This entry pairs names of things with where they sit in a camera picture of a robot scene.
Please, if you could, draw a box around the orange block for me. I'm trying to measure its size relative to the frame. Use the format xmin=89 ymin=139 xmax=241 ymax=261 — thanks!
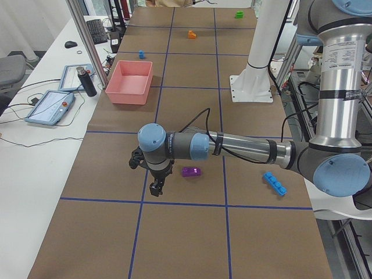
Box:
xmin=188 ymin=30 xmax=197 ymax=40

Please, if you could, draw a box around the black keyboard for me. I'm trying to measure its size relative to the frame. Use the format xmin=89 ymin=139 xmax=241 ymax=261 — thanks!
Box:
xmin=86 ymin=19 xmax=108 ymax=45

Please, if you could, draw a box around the grey office chair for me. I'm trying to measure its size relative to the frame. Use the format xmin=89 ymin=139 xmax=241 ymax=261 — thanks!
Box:
xmin=1 ymin=55 xmax=26 ymax=93

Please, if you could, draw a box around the green block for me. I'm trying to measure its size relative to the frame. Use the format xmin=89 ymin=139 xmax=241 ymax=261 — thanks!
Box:
xmin=235 ymin=10 xmax=244 ymax=19

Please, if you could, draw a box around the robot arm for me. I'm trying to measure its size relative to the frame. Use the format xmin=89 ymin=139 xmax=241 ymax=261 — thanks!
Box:
xmin=129 ymin=1 xmax=371 ymax=197

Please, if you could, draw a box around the white pedestal column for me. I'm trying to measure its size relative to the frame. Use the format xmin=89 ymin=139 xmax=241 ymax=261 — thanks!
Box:
xmin=230 ymin=0 xmax=291 ymax=103

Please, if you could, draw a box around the pink plastic box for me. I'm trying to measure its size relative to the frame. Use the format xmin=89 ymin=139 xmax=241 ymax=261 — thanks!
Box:
xmin=105 ymin=60 xmax=153 ymax=105

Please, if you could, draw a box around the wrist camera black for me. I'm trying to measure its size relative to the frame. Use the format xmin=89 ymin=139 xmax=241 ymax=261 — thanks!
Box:
xmin=128 ymin=147 xmax=146 ymax=170

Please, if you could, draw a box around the white plastic chair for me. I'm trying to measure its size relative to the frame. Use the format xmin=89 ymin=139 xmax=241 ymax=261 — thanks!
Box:
xmin=304 ymin=179 xmax=371 ymax=221

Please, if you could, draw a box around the purple block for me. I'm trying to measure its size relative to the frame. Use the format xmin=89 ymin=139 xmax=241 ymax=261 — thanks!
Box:
xmin=181 ymin=167 xmax=202 ymax=177

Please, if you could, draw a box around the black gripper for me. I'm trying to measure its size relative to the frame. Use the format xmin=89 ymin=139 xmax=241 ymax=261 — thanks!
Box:
xmin=148 ymin=164 xmax=173 ymax=195

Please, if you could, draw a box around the far teach pendant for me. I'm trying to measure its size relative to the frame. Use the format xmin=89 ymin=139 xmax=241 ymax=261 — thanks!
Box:
xmin=58 ymin=63 xmax=95 ymax=92

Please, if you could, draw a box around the teach pendant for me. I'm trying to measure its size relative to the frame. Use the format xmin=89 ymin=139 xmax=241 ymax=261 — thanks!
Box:
xmin=25 ymin=90 xmax=76 ymax=126
xmin=58 ymin=63 xmax=95 ymax=92

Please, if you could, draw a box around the black water bottle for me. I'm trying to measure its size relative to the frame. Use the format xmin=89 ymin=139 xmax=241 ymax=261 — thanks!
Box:
xmin=76 ymin=66 xmax=97 ymax=97

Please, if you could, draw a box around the small blue block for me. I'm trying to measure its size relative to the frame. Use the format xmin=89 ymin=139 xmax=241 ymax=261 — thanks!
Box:
xmin=138 ymin=50 xmax=145 ymax=59

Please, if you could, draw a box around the black computer mouse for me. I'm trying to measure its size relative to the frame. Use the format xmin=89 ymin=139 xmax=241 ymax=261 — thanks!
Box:
xmin=64 ymin=41 xmax=77 ymax=49

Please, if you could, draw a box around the aluminium frame post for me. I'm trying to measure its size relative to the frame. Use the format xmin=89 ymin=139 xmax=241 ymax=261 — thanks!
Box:
xmin=66 ymin=0 xmax=108 ymax=89

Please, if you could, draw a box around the long blue block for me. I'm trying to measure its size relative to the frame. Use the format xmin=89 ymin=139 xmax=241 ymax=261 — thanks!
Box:
xmin=263 ymin=172 xmax=287 ymax=196

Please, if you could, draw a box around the near teach pendant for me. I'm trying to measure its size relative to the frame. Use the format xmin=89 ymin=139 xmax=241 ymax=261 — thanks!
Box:
xmin=25 ymin=90 xmax=76 ymax=126

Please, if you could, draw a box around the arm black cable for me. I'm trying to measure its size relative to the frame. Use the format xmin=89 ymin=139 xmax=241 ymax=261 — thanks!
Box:
xmin=177 ymin=108 xmax=271 ymax=164

